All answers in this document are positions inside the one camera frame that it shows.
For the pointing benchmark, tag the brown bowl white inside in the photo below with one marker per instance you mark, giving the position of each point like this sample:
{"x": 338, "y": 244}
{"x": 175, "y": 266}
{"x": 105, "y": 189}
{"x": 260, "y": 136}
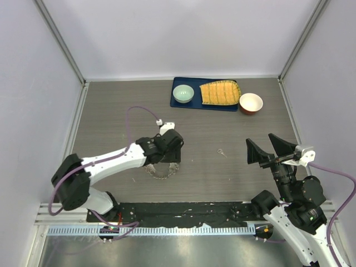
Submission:
{"x": 250, "y": 103}

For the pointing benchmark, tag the slotted white cable duct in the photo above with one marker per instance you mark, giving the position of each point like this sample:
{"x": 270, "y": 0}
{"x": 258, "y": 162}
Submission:
{"x": 104, "y": 230}

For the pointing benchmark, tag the yellow woven bamboo basket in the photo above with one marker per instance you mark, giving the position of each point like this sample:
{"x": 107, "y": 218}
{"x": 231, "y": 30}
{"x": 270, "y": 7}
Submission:
{"x": 220, "y": 93}

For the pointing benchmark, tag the metal disc with keyrings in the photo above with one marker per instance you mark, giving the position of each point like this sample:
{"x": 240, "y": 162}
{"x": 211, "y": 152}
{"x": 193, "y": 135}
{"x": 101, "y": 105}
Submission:
{"x": 162, "y": 170}

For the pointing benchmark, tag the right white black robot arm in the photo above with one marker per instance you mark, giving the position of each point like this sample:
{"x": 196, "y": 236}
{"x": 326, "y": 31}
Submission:
{"x": 297, "y": 214}

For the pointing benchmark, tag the pale green bowl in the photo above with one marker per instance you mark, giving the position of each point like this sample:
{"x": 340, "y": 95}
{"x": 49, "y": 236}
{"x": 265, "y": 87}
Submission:
{"x": 183, "y": 93}

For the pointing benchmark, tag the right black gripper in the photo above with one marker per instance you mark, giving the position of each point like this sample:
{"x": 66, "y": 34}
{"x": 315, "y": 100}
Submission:
{"x": 282, "y": 147}

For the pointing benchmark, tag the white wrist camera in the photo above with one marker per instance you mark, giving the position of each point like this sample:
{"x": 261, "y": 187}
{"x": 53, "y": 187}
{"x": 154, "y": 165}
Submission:
{"x": 166, "y": 126}
{"x": 304, "y": 155}

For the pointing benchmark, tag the dark blue tray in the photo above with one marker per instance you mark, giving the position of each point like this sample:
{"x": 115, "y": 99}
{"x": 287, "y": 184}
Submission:
{"x": 196, "y": 102}

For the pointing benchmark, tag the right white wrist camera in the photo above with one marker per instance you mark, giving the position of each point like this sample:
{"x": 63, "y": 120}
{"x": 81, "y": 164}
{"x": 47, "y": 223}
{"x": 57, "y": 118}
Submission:
{"x": 304, "y": 155}

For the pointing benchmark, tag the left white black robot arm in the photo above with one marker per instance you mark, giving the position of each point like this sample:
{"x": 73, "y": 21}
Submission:
{"x": 74, "y": 179}

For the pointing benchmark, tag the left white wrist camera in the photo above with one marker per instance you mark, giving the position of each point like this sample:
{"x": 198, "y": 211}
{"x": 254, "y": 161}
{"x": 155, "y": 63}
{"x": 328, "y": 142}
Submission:
{"x": 166, "y": 126}

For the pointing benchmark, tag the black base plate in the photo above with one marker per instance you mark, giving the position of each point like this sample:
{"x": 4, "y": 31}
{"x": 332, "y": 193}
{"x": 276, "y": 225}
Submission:
{"x": 187, "y": 214}

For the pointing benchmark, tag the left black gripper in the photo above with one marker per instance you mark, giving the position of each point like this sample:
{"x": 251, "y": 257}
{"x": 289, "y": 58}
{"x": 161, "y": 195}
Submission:
{"x": 175, "y": 156}

